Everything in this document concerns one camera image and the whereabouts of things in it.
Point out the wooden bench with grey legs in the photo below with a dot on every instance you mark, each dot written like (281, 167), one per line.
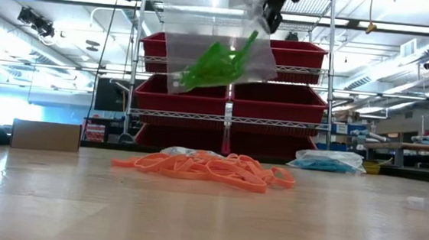
(408, 147)

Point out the black ceiling track spotlight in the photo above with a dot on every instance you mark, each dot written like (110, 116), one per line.
(36, 23)

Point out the orange rubber band tangle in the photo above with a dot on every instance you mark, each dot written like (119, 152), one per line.
(214, 170)

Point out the bunch of green rubber bands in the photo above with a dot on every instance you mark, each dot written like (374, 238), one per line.
(218, 66)

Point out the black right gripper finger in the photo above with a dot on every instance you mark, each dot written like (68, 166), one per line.
(274, 15)

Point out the black monitor screen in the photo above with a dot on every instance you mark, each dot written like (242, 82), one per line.
(111, 94)

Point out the small black dome object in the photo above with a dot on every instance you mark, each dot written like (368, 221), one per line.
(292, 36)

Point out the bunch of blue rubber bands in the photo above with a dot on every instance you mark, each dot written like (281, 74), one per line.
(322, 165)

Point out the red and white box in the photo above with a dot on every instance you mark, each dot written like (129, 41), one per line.
(94, 131)

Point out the black aluminium rig frame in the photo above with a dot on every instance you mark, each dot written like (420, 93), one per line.
(406, 174)

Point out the small cardboard box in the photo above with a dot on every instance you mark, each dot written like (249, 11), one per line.
(44, 135)

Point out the stack of blue bins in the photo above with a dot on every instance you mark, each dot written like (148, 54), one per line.
(331, 146)

